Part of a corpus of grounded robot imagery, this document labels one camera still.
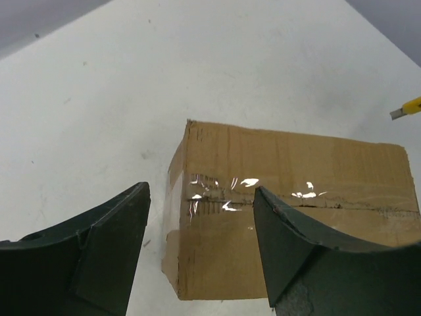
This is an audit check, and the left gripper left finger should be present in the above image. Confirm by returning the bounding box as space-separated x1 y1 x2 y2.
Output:
1 182 151 315

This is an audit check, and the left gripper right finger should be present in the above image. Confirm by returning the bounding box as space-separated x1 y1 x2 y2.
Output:
253 187 420 315

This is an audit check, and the brown cardboard express box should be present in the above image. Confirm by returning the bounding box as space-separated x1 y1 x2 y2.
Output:
162 120 420 300

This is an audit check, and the yellow utility knife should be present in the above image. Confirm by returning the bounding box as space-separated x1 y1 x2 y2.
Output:
390 97 421 120

